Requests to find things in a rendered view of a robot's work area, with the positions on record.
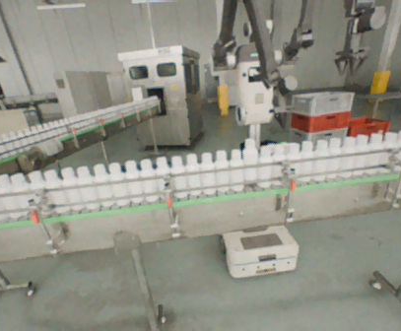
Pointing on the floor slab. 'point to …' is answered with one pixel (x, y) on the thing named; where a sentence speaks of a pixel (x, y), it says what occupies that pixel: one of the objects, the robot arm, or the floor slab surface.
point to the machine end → (182, 109)
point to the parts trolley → (391, 108)
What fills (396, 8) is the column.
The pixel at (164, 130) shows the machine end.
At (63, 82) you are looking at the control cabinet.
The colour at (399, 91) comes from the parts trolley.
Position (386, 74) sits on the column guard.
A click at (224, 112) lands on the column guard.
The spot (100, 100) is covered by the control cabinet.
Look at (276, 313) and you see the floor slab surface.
